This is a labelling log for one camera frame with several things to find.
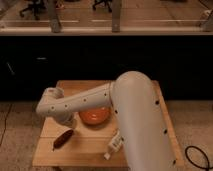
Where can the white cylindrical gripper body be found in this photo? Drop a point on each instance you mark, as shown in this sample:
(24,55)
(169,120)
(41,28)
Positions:
(68,120)

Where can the dark red pepper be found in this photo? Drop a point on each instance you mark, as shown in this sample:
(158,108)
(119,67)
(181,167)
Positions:
(62,139)

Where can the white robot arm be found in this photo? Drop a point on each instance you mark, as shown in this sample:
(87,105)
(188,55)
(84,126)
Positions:
(146,141)

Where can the wooden table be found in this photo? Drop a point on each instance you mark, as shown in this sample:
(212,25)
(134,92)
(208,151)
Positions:
(88,144)

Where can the orange bowl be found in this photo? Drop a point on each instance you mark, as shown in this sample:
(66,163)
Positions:
(95,116)

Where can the white tube with cap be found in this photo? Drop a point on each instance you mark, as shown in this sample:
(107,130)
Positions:
(114,145)

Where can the dark cabinet counter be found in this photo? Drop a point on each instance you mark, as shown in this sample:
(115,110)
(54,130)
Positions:
(182,64)

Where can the black office chair left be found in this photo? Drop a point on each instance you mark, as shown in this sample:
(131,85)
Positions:
(35,6)

